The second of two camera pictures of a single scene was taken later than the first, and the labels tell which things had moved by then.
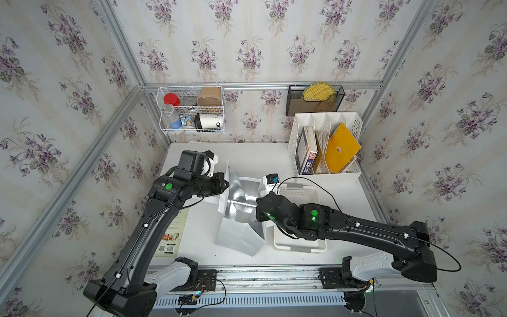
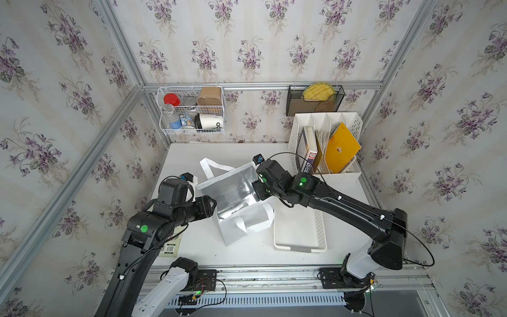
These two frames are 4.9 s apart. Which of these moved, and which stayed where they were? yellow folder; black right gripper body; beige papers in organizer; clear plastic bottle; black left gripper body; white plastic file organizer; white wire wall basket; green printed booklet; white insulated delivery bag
Moved: black left gripper body; white insulated delivery bag; black right gripper body
Stayed: clear plastic bottle; green printed booklet; beige papers in organizer; yellow folder; white wire wall basket; white plastic file organizer
